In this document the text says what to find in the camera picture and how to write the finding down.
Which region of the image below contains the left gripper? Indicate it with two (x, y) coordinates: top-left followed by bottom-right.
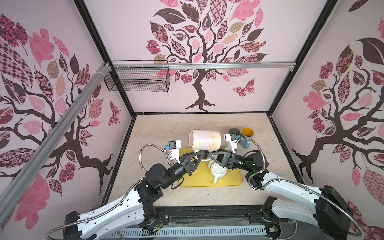
(160, 150), (205, 190)

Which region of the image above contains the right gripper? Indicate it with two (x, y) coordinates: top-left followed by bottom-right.
(208, 148), (253, 174)

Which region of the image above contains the pink iridescent mug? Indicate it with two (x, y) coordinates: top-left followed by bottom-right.
(188, 130), (222, 151)

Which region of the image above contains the grey ceramic mug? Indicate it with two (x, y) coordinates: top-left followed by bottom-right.
(228, 128), (241, 136)

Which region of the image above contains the blue butterfly mug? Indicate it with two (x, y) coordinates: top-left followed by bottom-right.
(239, 127), (254, 149)

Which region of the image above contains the small white ceramic mug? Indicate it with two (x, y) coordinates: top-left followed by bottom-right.
(208, 160), (216, 168)

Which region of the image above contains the yellow plastic tray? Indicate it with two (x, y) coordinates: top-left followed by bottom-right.
(181, 157), (243, 188)

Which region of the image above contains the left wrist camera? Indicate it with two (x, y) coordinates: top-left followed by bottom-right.
(165, 140), (182, 166)

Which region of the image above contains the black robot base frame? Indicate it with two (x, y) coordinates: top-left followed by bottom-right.
(98, 203), (343, 240)

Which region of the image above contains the white slotted cable duct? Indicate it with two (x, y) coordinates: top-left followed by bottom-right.
(104, 226), (267, 240)

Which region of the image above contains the black wire basket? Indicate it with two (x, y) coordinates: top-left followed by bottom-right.
(104, 60), (171, 93)

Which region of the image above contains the aluminium rail back wall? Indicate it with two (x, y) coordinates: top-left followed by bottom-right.
(113, 62), (296, 70)

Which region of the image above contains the aluminium rail wall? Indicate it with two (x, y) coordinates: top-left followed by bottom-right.
(1, 63), (111, 224)
(113, 62), (296, 70)

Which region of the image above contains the aluminium rail left wall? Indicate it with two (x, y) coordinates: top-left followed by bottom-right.
(1, 63), (111, 224)

